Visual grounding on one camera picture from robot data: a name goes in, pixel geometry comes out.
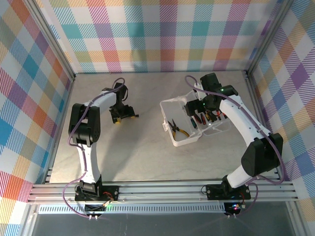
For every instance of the clear plastic tool box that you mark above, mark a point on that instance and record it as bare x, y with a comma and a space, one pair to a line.
169, 110

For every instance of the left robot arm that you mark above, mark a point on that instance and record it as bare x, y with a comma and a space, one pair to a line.
83, 125

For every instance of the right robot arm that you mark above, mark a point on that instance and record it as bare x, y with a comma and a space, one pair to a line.
241, 118

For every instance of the black controller box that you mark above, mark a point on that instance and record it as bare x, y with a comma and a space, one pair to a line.
231, 209
94, 208

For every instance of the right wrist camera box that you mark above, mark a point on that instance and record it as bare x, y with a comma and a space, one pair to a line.
198, 89

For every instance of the aluminium side rail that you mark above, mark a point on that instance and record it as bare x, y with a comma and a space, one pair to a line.
69, 93
256, 98

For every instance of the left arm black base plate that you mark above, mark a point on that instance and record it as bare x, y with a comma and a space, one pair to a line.
114, 189

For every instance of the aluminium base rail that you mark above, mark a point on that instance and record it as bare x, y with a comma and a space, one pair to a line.
160, 194

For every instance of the aluminium frame post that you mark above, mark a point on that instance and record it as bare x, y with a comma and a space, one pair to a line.
268, 37
52, 39

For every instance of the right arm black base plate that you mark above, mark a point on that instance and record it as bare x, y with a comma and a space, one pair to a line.
214, 194

